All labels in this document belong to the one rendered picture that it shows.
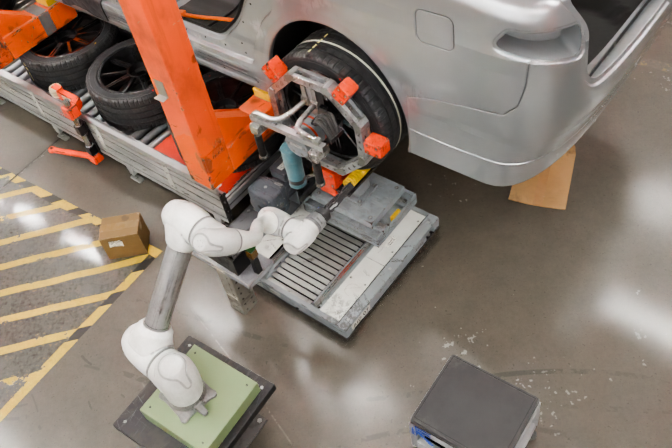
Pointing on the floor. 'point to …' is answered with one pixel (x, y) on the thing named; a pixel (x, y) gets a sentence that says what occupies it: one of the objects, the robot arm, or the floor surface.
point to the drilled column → (238, 294)
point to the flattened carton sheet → (547, 184)
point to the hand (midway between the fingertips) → (347, 189)
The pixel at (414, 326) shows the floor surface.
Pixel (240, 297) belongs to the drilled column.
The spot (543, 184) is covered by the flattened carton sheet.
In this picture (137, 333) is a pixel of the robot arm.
